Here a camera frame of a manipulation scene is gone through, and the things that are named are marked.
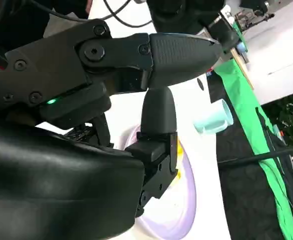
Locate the black rod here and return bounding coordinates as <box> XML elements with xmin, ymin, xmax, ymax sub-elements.
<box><xmin>217</xmin><ymin>146</ymin><xmax>293</xmax><ymax>167</ymax></box>

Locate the green cloth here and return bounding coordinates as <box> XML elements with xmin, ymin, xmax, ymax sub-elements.
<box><xmin>214</xmin><ymin>21</ymin><xmax>293</xmax><ymax>240</ymax></box>

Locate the orange and white bread roll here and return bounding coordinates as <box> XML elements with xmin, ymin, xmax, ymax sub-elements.
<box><xmin>175</xmin><ymin>139</ymin><xmax>185</xmax><ymax>180</ymax></box>

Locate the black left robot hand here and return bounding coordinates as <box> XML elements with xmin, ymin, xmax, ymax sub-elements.
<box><xmin>146</xmin><ymin>0</ymin><xmax>227</xmax><ymax>34</ymax></box>

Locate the background machine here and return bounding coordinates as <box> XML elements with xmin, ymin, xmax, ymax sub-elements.
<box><xmin>233</xmin><ymin>0</ymin><xmax>276</xmax><ymax>29</ymax></box>

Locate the black stand block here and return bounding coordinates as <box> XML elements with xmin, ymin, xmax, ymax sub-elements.
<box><xmin>206</xmin><ymin>14</ymin><xmax>240</xmax><ymax>52</ymax></box>

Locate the green plant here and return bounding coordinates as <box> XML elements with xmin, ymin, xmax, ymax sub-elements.
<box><xmin>261</xmin><ymin>92</ymin><xmax>293</xmax><ymax>148</ymax></box>

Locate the wooden board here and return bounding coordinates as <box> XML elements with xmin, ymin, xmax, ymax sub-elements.
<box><xmin>230</xmin><ymin>47</ymin><xmax>255</xmax><ymax>90</ymax></box>

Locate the lilac plate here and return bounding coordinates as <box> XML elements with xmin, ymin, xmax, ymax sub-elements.
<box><xmin>122</xmin><ymin>124</ymin><xmax>197</xmax><ymax>240</ymax></box>

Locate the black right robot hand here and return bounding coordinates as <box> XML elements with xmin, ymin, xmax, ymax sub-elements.
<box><xmin>0</xmin><ymin>18</ymin><xmax>222</xmax><ymax>240</ymax></box>

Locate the pale green mug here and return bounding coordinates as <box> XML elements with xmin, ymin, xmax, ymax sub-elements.
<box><xmin>193</xmin><ymin>98</ymin><xmax>234</xmax><ymax>135</ymax></box>

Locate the white desk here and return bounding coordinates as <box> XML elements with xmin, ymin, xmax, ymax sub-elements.
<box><xmin>243</xmin><ymin>0</ymin><xmax>293</xmax><ymax>106</ymax></box>

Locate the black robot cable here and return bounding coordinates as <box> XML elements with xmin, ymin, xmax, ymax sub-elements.
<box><xmin>102</xmin><ymin>0</ymin><xmax>154</xmax><ymax>28</ymax></box>

